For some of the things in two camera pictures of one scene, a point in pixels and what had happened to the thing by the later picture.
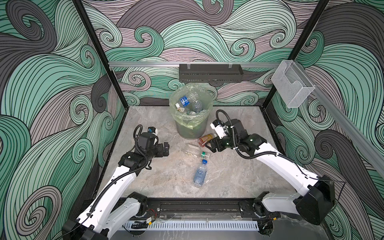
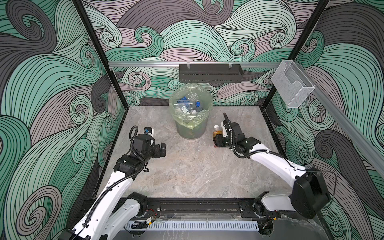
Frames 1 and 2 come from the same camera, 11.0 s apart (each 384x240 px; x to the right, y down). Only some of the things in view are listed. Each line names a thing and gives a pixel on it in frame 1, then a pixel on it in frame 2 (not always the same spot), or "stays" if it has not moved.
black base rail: x=196 y=209 stays
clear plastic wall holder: x=292 y=84 stays
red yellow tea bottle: x=204 y=139 -> x=217 y=130
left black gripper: x=160 y=152 stays
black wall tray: x=210 y=73 stays
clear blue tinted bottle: x=200 y=174 -> x=193 y=102
